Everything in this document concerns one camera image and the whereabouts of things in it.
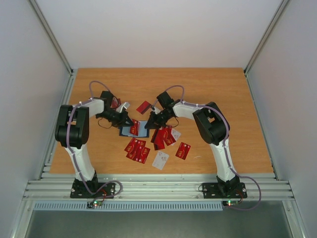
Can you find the aluminium corner post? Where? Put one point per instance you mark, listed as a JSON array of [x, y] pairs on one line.
[[38, 12], [266, 35]]

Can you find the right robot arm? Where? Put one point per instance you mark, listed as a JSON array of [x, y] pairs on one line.
[[213, 128]]

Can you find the left aluminium corner post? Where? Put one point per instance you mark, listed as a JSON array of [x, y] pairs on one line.
[[38, 12]]

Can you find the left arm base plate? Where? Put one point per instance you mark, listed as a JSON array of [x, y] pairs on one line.
[[79, 190]]

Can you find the right controller board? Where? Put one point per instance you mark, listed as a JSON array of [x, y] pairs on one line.
[[230, 203]]

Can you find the aluminium rail frame front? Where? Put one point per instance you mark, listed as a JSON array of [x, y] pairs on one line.
[[159, 187]]

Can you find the controller board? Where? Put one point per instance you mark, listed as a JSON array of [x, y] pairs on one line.
[[94, 204], [230, 203]]

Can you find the left controller board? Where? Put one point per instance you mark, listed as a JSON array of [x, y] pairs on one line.
[[94, 204]]

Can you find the right aluminium corner post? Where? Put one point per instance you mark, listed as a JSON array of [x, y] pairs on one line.
[[266, 35]]

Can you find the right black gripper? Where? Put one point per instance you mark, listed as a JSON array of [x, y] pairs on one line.
[[155, 119]]

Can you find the dark red stripe card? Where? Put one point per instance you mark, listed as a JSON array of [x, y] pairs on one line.
[[158, 137]]

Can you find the red card magnetic stripe back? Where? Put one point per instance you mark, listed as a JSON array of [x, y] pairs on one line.
[[143, 107]]

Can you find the red card far left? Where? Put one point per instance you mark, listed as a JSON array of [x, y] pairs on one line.
[[116, 102]]

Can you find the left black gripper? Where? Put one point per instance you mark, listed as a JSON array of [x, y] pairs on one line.
[[123, 121]]

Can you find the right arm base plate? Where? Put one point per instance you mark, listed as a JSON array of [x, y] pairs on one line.
[[211, 190]]

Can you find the white card under stack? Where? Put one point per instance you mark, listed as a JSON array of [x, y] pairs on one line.
[[176, 134]]

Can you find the red stripe card lower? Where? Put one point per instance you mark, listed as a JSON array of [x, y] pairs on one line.
[[159, 146]]

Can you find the grey slotted cable duct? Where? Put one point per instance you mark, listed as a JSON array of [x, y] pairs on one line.
[[129, 206]]

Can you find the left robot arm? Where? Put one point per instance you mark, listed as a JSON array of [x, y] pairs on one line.
[[72, 131]]

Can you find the white card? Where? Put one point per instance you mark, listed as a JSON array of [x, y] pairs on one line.
[[160, 160], [176, 134]]

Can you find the white card bottom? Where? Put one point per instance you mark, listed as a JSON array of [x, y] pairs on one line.
[[160, 160]]

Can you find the blue leather card holder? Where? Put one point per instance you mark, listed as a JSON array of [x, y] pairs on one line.
[[143, 133]]

